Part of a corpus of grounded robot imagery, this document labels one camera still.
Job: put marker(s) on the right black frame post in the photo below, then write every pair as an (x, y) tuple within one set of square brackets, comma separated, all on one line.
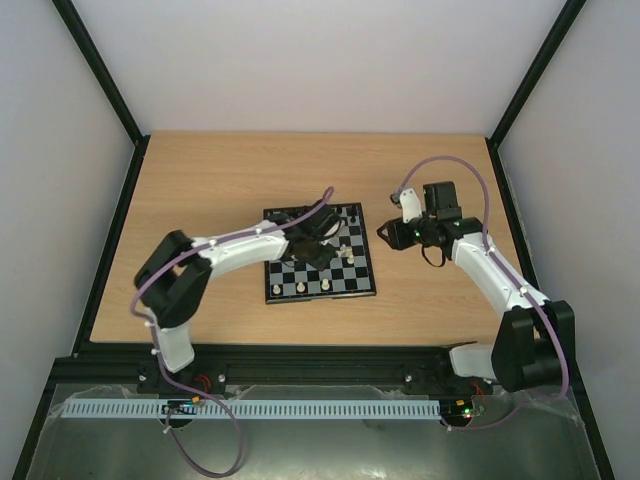
[(543, 57)]

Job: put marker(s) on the black grey chessboard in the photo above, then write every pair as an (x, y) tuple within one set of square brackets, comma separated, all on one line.
[(350, 272)]

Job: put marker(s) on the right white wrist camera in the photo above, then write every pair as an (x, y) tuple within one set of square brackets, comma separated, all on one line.
[(407, 200)]

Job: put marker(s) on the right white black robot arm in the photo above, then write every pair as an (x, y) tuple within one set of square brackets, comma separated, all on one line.
[(535, 338)]

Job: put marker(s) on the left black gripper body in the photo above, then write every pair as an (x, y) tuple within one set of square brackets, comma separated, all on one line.
[(316, 260)]

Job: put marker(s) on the black frame post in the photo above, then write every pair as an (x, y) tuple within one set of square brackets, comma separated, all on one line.
[(543, 57), (76, 27)]

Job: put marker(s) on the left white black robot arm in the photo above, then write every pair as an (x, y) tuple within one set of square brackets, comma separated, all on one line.
[(171, 284)]

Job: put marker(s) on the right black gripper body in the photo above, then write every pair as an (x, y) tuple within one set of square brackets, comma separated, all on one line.
[(398, 234)]

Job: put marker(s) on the white slotted cable duct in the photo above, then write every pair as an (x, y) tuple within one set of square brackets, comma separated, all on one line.
[(253, 409)]

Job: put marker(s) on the left black frame post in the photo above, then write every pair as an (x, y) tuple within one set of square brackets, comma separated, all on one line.
[(76, 27)]

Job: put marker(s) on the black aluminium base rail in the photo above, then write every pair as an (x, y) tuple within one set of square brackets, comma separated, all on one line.
[(415, 370)]

